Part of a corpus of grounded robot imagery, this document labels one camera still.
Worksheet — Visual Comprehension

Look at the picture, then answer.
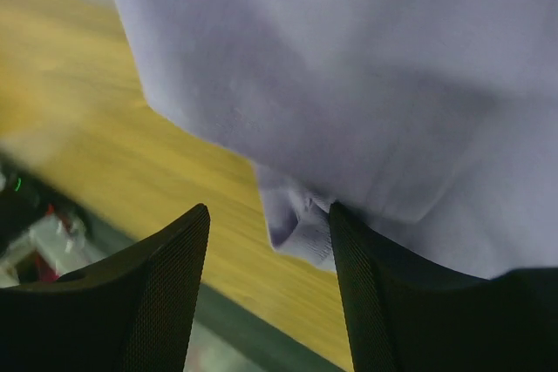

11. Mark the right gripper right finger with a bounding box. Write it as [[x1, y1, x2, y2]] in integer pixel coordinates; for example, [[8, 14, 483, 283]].
[[329, 204, 557, 371]]

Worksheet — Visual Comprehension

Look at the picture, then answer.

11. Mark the purple t shirt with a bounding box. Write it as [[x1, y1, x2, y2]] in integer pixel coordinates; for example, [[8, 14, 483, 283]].
[[112, 0, 557, 277]]

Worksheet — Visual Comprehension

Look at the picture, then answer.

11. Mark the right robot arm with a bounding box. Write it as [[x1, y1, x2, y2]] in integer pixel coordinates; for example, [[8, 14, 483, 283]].
[[1, 166, 557, 371]]

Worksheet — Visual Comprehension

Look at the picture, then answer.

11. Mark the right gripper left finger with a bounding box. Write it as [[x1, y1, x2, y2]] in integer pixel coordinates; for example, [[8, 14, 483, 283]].
[[1, 204, 210, 371]]

